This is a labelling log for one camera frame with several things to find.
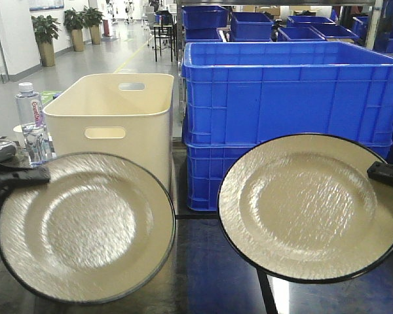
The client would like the beige textured plate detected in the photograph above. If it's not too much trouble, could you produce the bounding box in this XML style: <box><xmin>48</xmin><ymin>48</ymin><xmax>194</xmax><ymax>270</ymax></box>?
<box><xmin>0</xmin><ymin>153</ymin><xmax>176</xmax><ymax>304</ymax></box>
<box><xmin>218</xmin><ymin>133</ymin><xmax>393</xmax><ymax>283</ymax></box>

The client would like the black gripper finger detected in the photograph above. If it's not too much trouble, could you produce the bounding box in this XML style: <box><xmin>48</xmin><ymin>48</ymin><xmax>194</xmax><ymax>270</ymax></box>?
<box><xmin>367</xmin><ymin>162</ymin><xmax>393</xmax><ymax>187</ymax></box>
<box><xmin>0</xmin><ymin>163</ymin><xmax>50</xmax><ymax>188</ymax></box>

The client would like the lower blue plastic crate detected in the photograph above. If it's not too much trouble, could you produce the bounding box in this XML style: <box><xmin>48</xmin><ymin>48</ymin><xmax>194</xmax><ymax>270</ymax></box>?
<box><xmin>183</xmin><ymin>126</ymin><xmax>393</xmax><ymax>212</ymax></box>

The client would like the potted plant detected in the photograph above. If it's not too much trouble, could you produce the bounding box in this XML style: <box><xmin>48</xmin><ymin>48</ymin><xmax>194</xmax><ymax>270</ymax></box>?
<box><xmin>31</xmin><ymin>15</ymin><xmax>60</xmax><ymax>67</ymax></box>
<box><xmin>83</xmin><ymin>7</ymin><xmax>103</xmax><ymax>45</ymax></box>
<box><xmin>64</xmin><ymin>9</ymin><xmax>84</xmax><ymax>52</ymax></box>

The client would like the upper blue plastic crate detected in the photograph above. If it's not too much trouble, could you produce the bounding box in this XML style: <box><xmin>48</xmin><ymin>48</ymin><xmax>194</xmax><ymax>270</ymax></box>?
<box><xmin>183</xmin><ymin>42</ymin><xmax>393</xmax><ymax>145</ymax></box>

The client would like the potted plant right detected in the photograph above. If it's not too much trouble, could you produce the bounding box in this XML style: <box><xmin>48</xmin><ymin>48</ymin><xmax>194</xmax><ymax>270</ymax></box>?
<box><xmin>83</xmin><ymin>7</ymin><xmax>103</xmax><ymax>45</ymax></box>

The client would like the potted plant left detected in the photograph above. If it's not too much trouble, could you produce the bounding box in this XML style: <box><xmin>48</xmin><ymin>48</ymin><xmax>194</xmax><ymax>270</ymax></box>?
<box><xmin>31</xmin><ymin>15</ymin><xmax>60</xmax><ymax>67</ymax></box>

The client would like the potted plant middle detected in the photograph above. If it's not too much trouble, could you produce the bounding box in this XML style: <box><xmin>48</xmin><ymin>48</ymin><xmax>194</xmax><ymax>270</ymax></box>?
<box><xmin>64</xmin><ymin>9</ymin><xmax>84</xmax><ymax>52</ymax></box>

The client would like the blue plastic crate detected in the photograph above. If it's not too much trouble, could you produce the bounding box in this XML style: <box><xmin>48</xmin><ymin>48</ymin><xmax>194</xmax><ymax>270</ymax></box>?
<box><xmin>183</xmin><ymin>42</ymin><xmax>393</xmax><ymax>145</ymax></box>
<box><xmin>183</xmin><ymin>126</ymin><xmax>393</xmax><ymax>212</ymax></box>

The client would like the clear water bottle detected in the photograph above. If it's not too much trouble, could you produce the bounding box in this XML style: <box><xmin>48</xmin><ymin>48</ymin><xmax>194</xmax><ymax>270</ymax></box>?
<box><xmin>15</xmin><ymin>82</ymin><xmax>52</xmax><ymax>166</ymax></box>

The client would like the cream plastic basket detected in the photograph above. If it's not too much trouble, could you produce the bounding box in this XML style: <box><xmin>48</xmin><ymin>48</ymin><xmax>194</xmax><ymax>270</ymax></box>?
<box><xmin>43</xmin><ymin>73</ymin><xmax>174</xmax><ymax>188</ymax></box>

